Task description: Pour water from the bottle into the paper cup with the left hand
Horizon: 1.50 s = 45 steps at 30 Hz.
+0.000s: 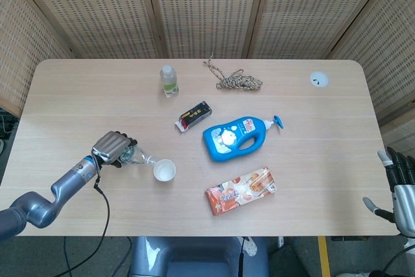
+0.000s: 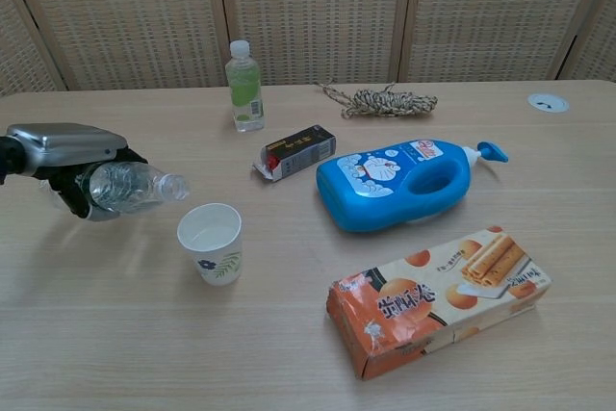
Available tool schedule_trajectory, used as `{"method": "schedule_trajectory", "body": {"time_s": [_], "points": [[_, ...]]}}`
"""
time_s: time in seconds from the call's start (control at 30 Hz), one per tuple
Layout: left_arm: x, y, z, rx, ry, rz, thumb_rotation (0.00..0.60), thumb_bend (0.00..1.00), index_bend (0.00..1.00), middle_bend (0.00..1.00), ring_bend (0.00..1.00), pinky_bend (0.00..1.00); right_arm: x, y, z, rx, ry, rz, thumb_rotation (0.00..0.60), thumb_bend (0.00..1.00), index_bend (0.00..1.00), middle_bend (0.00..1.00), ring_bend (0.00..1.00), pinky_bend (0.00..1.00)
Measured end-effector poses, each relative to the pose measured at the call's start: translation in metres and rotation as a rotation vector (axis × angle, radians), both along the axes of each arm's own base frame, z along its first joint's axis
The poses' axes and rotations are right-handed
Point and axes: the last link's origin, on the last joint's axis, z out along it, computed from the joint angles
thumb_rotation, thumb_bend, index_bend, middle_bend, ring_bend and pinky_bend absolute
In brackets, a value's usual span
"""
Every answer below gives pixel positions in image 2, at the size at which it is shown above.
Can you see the white paper cup flower print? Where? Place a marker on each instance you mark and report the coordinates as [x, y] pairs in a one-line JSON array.
[[216, 266]]

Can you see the orange egg roll snack box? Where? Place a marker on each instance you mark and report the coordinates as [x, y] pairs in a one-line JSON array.
[[409, 324]]

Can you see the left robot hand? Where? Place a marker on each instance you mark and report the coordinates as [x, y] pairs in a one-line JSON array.
[[67, 146]]

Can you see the clear water bottle green label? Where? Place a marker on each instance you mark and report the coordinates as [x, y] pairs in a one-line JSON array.
[[130, 185]]

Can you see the woven folding screen panel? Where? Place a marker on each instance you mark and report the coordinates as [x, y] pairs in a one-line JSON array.
[[125, 11], [601, 35], [19, 59], [491, 7], [313, 7]]

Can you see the small bottle light green label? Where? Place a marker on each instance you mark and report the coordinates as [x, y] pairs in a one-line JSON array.
[[245, 88]]

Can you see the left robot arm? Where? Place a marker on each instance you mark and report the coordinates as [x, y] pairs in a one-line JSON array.
[[2, 161]]

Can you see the small black carton box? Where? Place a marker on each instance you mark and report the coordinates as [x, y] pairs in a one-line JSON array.
[[303, 151]]

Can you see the blue pump detergent bottle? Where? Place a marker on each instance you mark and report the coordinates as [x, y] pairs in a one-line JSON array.
[[366, 199]]

